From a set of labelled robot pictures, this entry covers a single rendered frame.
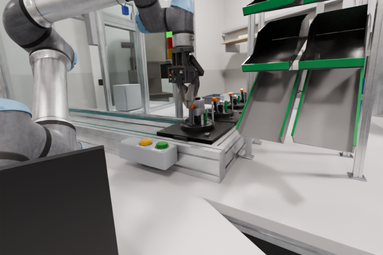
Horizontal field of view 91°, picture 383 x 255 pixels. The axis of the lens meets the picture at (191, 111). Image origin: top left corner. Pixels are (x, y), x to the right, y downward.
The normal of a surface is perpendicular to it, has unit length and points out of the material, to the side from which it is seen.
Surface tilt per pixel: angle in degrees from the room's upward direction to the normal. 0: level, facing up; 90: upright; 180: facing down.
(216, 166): 90
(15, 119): 61
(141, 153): 90
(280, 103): 45
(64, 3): 115
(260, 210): 0
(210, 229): 0
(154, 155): 90
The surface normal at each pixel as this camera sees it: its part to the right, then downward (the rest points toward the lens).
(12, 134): 0.85, -0.52
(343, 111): -0.48, -0.57
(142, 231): -0.04, -0.98
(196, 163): -0.50, 0.18
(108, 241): 0.54, 0.14
